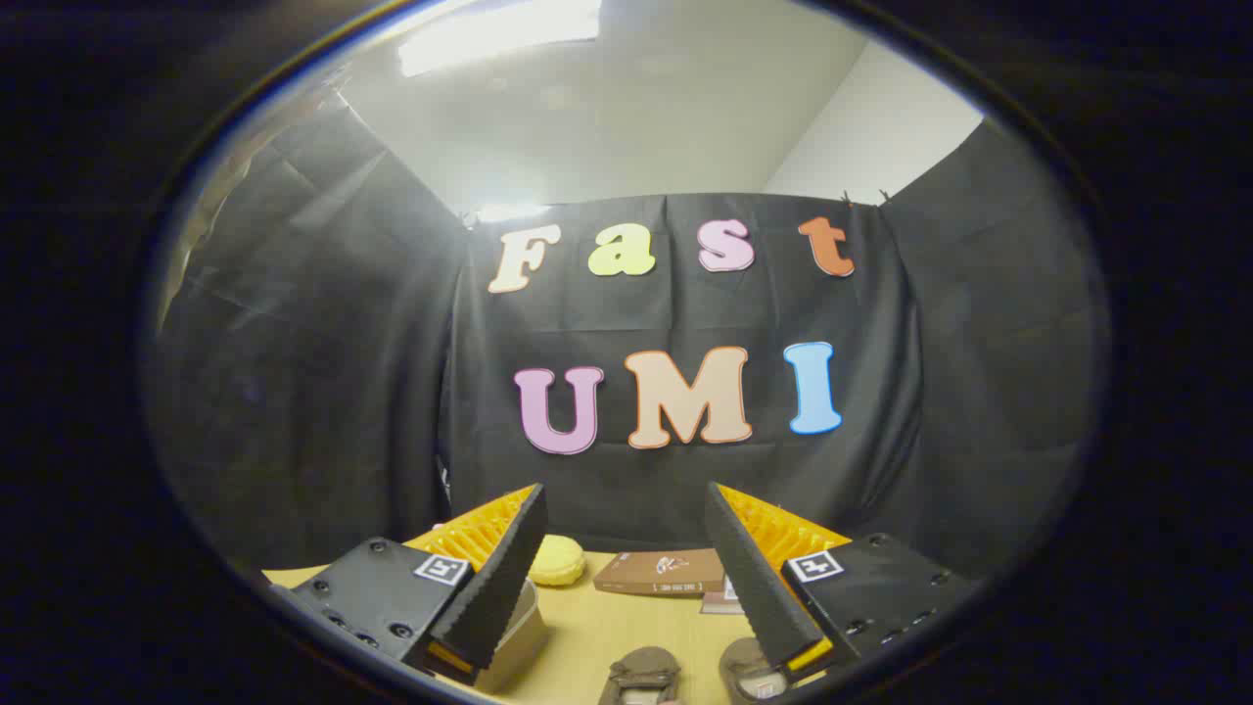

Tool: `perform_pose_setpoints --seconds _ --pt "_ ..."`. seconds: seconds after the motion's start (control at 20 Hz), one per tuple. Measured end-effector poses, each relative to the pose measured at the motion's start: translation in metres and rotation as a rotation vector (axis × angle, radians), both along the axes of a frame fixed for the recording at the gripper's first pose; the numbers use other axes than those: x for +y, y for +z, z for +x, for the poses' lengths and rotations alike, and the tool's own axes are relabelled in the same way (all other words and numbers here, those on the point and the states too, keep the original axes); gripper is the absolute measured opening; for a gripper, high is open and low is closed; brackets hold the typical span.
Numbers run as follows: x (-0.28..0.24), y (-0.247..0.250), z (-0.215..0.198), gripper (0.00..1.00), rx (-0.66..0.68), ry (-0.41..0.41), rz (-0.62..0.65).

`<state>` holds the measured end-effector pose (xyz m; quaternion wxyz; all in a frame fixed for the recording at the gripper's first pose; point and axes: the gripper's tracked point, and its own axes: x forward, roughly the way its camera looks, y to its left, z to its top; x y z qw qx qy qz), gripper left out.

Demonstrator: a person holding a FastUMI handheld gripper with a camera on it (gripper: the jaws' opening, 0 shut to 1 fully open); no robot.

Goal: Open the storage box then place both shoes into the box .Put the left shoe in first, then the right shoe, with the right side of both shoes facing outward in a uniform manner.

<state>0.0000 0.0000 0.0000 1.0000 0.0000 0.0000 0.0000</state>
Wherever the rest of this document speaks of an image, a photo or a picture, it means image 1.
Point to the beige storage box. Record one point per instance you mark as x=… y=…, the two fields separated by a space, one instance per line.
x=524 y=636

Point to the brown shoe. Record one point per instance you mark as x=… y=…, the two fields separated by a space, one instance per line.
x=746 y=671
x=641 y=674

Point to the black backdrop cloth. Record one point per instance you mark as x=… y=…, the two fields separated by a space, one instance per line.
x=343 y=392

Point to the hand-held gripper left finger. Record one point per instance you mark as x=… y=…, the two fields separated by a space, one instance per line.
x=504 y=578

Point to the stack of white books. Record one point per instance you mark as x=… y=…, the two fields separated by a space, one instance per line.
x=720 y=599

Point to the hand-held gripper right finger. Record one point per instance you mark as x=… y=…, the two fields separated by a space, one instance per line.
x=754 y=587

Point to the brown book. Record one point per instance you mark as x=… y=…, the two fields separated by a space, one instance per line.
x=658 y=571

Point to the round yellow plush toy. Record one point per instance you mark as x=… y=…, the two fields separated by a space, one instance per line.
x=560 y=563

